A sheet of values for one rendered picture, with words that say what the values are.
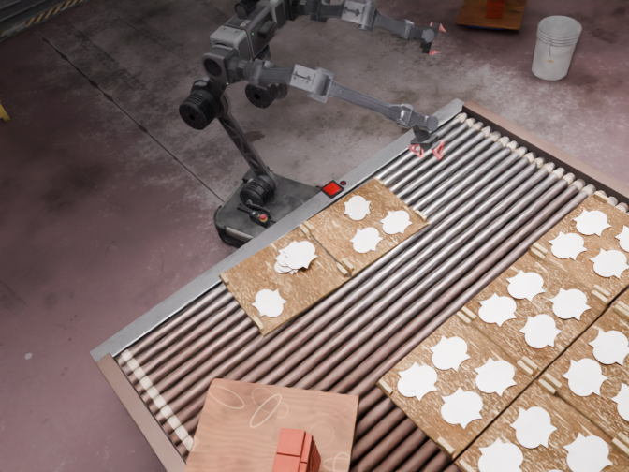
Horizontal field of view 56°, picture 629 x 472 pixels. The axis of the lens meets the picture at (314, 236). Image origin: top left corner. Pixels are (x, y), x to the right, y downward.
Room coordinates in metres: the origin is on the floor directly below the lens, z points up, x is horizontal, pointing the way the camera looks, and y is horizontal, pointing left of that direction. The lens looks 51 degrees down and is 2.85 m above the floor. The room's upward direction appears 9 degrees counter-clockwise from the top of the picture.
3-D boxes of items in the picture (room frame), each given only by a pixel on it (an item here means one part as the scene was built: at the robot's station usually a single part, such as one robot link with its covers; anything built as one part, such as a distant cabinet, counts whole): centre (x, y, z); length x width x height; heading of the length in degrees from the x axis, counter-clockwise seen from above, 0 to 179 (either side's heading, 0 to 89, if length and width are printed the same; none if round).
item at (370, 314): (1.25, -0.28, 0.90); 1.95 x 0.05 x 0.05; 123
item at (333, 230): (1.59, -0.22, 0.93); 0.41 x 0.35 x 0.02; 119
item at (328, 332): (1.29, -0.25, 0.90); 1.95 x 0.05 x 0.05; 123
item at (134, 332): (1.73, 0.03, 0.89); 2.08 x 0.08 x 0.06; 123
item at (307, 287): (1.39, 0.15, 0.93); 0.41 x 0.35 x 0.02; 118
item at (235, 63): (2.09, 0.19, 1.45); 0.09 x 0.08 x 0.12; 143
